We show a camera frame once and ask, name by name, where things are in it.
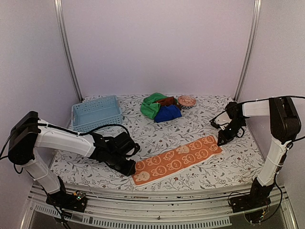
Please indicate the red patterned bowl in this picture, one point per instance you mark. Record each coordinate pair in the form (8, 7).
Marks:
(186, 101)

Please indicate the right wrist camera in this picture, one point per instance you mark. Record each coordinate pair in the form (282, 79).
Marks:
(216, 125)

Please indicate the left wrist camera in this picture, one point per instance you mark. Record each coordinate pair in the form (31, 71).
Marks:
(136, 149)

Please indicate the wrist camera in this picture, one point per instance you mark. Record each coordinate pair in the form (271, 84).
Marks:
(216, 125)
(136, 149)

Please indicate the white bowl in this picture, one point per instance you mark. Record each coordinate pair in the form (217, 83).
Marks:
(223, 119)

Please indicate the dark red towel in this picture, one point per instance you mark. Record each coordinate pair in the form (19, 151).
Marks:
(167, 101)

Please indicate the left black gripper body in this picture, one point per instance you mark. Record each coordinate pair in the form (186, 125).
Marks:
(117, 157)

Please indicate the aluminium frame post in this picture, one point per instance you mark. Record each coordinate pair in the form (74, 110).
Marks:
(66, 48)
(249, 48)

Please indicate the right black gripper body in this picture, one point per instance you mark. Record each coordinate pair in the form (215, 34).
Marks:
(235, 125)

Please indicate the green towel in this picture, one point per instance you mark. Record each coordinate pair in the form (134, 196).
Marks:
(150, 107)

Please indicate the front aluminium rail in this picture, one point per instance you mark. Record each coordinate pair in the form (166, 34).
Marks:
(193, 209)

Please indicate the blue towel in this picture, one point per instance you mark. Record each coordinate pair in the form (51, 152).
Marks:
(167, 113)

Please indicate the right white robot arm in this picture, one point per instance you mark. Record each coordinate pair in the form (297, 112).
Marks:
(285, 125)

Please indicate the orange bunny towel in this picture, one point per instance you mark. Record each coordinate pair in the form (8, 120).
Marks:
(174, 161)

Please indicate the left aluminium frame post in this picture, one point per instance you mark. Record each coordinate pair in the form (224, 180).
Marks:
(66, 48)

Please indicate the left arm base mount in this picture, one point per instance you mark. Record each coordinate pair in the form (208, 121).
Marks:
(75, 201)

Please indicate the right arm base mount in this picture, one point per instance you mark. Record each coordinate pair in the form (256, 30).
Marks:
(257, 198)

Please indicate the light blue plastic basket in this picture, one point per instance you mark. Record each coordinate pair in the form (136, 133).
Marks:
(94, 113)

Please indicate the right aluminium frame post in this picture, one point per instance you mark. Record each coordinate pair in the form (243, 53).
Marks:
(249, 48)

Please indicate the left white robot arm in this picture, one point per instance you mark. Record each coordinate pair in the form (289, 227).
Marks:
(31, 133)

